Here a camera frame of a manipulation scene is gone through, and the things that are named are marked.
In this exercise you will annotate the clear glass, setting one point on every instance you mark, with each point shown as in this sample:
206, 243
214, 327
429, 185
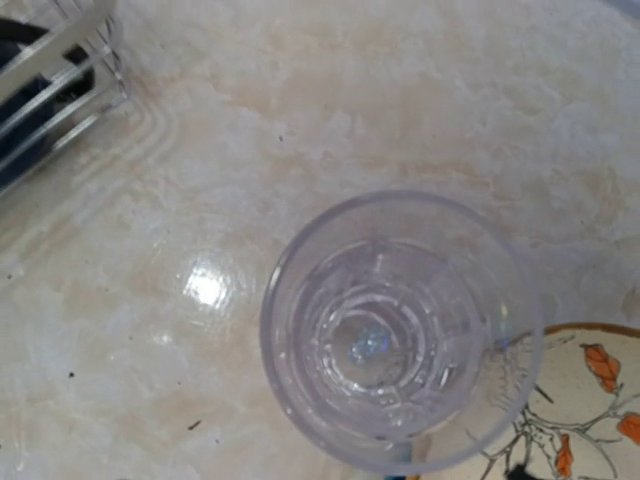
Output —
401, 333

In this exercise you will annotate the wire dish rack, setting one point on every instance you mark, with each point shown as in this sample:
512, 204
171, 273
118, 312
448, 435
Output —
61, 72

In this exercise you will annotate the cream bird pattern plate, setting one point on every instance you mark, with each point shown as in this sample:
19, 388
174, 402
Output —
582, 418

